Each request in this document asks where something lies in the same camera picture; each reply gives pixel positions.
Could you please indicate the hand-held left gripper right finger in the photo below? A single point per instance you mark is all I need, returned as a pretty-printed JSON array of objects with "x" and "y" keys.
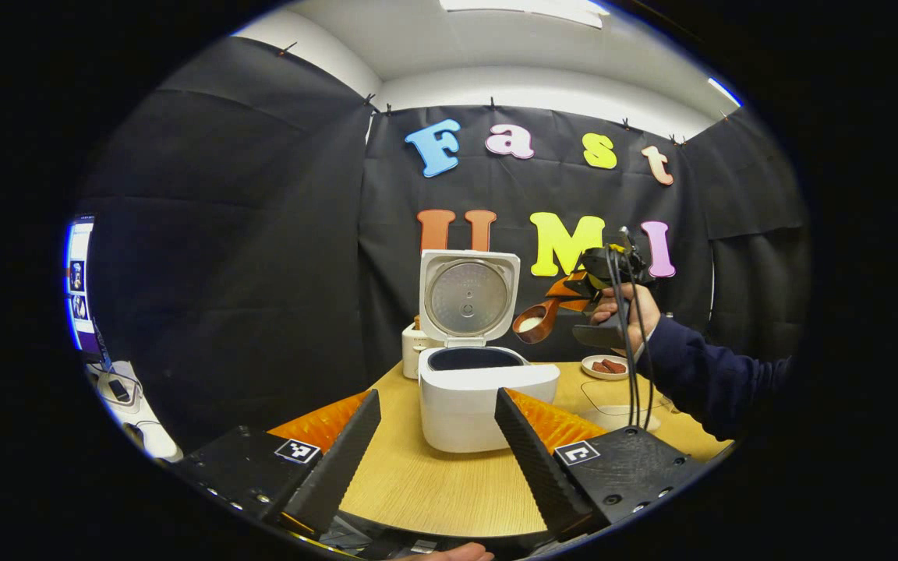
[{"x": 539, "y": 467}]

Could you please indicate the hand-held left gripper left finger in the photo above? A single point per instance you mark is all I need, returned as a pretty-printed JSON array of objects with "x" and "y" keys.
[{"x": 336, "y": 467}]

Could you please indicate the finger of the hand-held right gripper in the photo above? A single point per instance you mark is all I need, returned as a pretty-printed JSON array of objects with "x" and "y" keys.
[
  {"x": 570, "y": 298},
  {"x": 578, "y": 276}
]

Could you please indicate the brown wooden spoon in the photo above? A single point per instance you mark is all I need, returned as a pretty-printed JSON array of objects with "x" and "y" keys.
[{"x": 546, "y": 312}]

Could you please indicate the clear box of rice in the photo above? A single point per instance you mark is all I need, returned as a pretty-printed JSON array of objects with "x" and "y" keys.
[{"x": 609, "y": 417}]

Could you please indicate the white rice cooker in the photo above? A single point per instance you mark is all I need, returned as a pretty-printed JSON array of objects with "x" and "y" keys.
[{"x": 464, "y": 405}]

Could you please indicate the brown meat piece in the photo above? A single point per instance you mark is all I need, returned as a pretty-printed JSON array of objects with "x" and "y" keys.
[
  {"x": 599, "y": 367},
  {"x": 616, "y": 365}
]

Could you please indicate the white round plate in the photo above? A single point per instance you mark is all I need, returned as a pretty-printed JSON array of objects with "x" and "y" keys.
[{"x": 589, "y": 372}]

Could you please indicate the white toaster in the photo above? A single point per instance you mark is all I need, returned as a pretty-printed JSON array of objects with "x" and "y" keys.
[{"x": 411, "y": 351}]

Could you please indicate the white side desk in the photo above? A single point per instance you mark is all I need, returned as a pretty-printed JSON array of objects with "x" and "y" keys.
[{"x": 149, "y": 436}]

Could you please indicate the black backdrop cloth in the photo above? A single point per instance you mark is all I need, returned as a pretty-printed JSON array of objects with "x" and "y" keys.
[{"x": 262, "y": 273}]

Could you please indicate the small dark device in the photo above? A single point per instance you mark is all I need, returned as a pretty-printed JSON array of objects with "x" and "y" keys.
[{"x": 118, "y": 389}]

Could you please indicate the large ceiling light panel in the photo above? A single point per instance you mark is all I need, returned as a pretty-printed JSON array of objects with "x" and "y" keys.
[{"x": 527, "y": 9}]

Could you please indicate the computer monitor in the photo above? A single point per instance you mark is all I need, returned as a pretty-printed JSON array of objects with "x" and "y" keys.
[{"x": 81, "y": 288}]

